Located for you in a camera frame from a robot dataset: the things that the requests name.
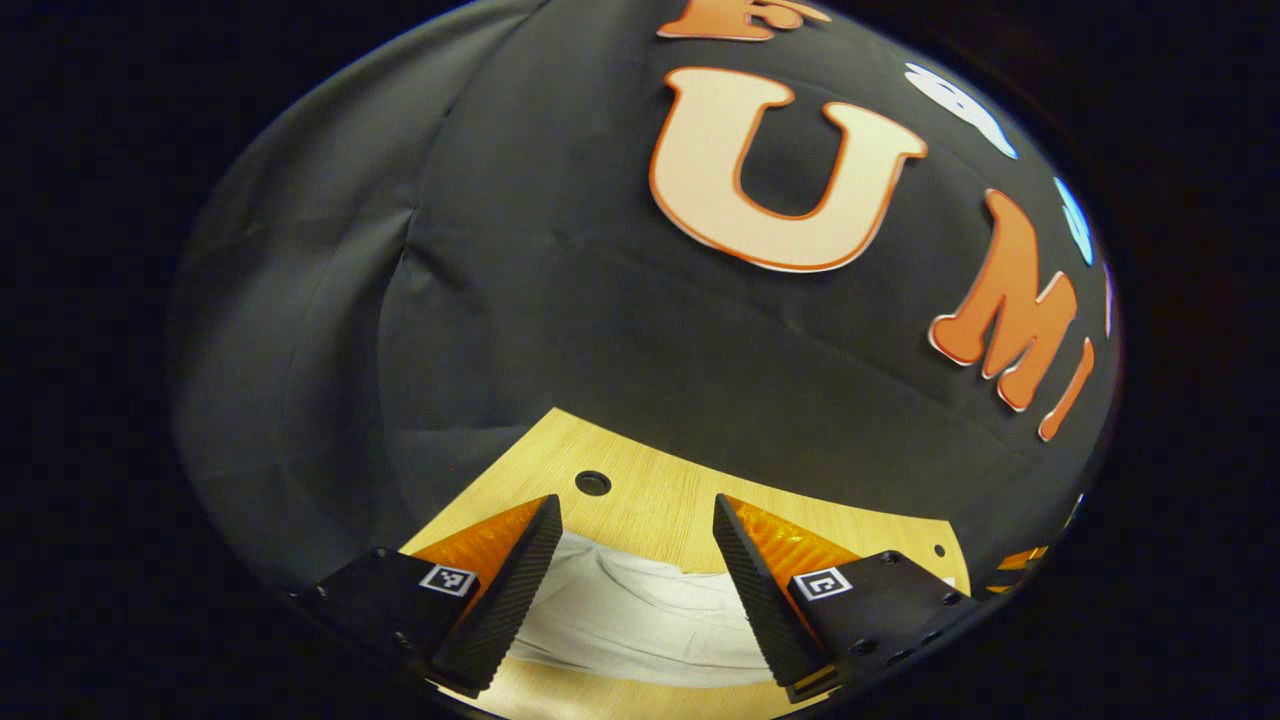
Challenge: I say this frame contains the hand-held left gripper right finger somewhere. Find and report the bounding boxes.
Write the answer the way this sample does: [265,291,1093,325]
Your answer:
[710,492,979,705]

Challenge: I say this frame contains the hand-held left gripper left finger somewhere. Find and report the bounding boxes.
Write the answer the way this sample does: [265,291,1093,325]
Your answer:
[290,493,565,699]

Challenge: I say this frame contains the white jeans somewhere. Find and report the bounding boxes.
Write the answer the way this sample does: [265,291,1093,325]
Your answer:
[505,530,801,689]

